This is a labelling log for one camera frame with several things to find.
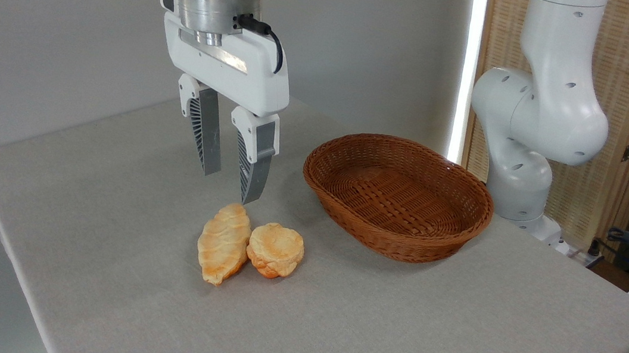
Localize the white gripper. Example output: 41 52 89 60
135 0 303 209

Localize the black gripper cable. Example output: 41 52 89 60
229 13 289 75

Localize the long twisted bread loaf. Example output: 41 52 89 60
192 199 257 290

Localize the brown wicker oval basket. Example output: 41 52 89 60
293 126 502 273

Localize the round bread bun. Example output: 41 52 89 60
243 220 308 283

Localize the grey tablecloth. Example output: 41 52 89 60
0 51 629 353

